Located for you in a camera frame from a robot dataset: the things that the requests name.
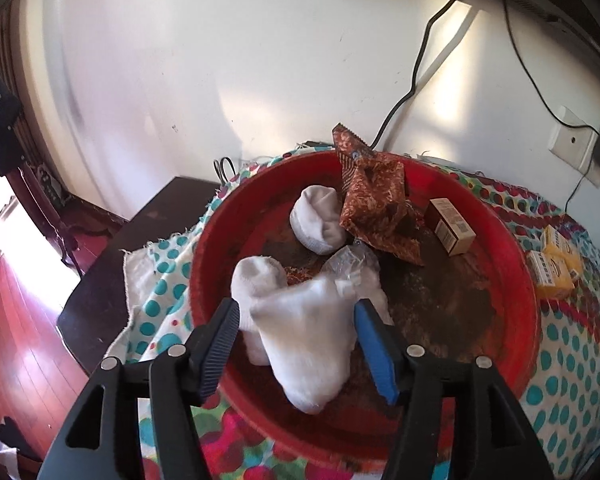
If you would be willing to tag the dark wooden furniture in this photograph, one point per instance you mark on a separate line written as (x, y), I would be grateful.
(65, 225)

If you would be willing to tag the crumpled clear plastic wrapper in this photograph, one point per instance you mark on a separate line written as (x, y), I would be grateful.
(352, 265)

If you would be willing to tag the white wall socket plate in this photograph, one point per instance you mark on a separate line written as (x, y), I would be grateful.
(570, 142)

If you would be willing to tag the white balled sock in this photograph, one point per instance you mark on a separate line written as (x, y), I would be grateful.
(315, 220)

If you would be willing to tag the small brown box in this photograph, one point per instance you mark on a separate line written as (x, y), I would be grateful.
(450, 225)

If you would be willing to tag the polka dot tablecloth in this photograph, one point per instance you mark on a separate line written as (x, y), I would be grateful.
(565, 360)

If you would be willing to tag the red round tray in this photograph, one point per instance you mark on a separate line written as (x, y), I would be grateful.
(455, 310)

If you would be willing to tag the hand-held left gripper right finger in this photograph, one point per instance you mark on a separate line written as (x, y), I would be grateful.
(377, 355)

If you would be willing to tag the black scissors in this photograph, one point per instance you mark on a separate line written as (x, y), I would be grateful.
(223, 170)

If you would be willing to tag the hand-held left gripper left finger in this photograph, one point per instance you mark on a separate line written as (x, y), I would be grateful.
(220, 340)

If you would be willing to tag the dark wooden table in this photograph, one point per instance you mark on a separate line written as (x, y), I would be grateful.
(145, 230)

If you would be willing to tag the brown snack bag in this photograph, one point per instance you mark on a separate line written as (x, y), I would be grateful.
(375, 200)

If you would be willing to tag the yellow box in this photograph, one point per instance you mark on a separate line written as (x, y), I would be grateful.
(560, 245)
(550, 275)

